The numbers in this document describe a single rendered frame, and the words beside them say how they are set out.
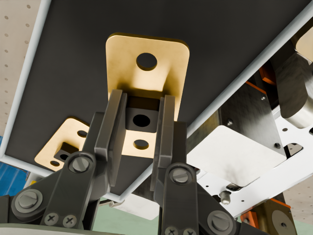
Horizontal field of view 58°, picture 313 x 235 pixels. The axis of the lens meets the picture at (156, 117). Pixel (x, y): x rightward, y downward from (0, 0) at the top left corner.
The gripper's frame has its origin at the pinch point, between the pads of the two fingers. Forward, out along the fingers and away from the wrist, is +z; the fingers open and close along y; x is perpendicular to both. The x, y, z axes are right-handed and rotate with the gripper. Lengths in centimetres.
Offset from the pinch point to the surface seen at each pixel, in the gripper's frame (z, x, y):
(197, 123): 7.2, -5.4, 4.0
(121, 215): 123, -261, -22
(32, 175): 9.8, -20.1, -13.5
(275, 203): 29, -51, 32
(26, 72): 7.2, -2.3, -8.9
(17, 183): 80, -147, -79
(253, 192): 24, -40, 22
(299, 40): 15.8, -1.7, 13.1
